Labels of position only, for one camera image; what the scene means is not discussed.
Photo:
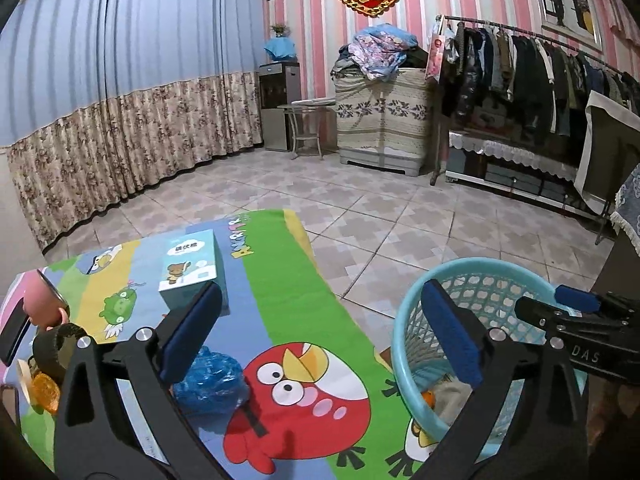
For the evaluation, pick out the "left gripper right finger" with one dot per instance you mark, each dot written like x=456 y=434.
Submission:
x=525 y=418

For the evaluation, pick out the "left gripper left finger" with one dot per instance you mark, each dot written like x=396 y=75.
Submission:
x=94 y=438

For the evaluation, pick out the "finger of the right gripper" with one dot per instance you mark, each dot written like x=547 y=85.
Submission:
x=577 y=299
x=547 y=318

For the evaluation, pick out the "beige denim cloth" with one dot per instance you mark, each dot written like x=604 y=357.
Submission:
x=450 y=397

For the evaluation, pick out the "blue plastic bag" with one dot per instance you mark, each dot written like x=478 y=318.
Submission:
x=214 y=384

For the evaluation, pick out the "orange peel piece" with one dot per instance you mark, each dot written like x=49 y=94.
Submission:
x=429 y=398

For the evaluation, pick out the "orange peel half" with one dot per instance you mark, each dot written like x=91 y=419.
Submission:
x=46 y=392

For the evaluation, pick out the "blue patterned cloth cover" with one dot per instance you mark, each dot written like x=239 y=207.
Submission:
x=626 y=214

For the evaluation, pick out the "black cylindrical pot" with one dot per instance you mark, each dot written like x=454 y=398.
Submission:
x=52 y=349

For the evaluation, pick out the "teal plastic laundry basket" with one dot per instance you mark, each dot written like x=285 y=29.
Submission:
x=489 y=288

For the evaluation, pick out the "cream small bowl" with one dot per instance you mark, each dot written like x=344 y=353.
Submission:
x=25 y=379

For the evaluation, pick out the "low lace covered shelf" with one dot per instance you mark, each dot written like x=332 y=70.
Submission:
x=514 y=171

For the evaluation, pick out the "teal tissue box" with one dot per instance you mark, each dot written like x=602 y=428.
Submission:
x=190 y=262

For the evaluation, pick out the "colourful cartoon play mat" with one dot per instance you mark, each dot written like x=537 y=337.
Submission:
x=351 y=425

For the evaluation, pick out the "hanging dark clothes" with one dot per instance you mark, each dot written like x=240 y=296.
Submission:
x=503 y=80

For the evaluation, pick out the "cloth covered storage chest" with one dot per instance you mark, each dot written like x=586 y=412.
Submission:
x=385 y=124

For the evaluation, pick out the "framed wedding photo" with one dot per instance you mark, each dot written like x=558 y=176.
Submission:
x=574 y=19

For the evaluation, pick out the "pile of folded bedding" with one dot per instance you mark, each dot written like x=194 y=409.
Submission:
x=378 y=53

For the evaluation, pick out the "metal clothes rack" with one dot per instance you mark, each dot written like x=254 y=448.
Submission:
x=559 y=149

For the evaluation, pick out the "grey water dispenser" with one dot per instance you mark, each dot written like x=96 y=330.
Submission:
x=279 y=86

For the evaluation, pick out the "blue and floral curtain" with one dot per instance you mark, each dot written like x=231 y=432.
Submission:
x=103 y=98

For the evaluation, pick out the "blue covered water bottle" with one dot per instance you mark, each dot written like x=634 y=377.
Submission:
x=280 y=47

